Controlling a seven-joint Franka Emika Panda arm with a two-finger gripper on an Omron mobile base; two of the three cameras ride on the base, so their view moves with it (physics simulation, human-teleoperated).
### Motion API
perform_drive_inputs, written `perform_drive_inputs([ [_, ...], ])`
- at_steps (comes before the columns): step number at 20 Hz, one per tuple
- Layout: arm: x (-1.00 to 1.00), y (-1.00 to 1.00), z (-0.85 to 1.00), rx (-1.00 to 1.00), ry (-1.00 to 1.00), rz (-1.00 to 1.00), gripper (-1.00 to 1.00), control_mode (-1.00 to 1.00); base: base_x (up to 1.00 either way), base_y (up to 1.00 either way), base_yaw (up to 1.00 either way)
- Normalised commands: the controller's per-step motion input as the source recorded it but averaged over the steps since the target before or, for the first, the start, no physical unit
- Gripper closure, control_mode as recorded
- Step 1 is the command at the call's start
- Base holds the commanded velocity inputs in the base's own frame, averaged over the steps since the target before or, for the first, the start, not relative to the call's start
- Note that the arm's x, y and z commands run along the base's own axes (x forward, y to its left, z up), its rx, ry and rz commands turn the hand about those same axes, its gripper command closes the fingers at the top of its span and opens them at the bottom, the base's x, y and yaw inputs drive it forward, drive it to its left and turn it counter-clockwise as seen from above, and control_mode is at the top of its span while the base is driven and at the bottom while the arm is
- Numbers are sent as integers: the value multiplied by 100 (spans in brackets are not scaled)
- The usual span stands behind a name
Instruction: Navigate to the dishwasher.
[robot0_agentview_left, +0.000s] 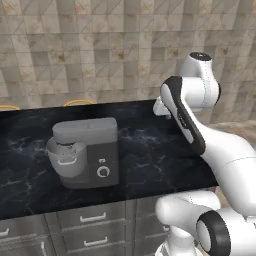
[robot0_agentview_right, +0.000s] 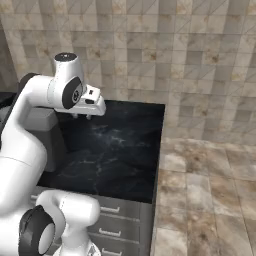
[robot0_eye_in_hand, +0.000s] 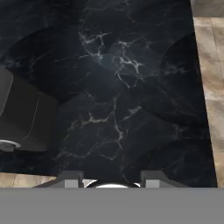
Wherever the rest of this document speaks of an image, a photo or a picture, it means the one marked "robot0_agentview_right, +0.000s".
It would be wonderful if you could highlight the grey drawer front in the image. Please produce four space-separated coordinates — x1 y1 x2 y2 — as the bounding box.
87 213 142 244
90 195 142 222
91 233 142 256

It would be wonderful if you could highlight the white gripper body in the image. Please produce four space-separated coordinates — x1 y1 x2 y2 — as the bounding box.
70 96 107 118

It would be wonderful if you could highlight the grey box appliance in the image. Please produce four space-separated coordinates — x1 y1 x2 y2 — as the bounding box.
25 107 67 173

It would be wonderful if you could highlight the silver drawer handle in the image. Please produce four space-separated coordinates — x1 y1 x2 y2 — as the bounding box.
99 205 121 215
98 227 122 238
100 247 123 256

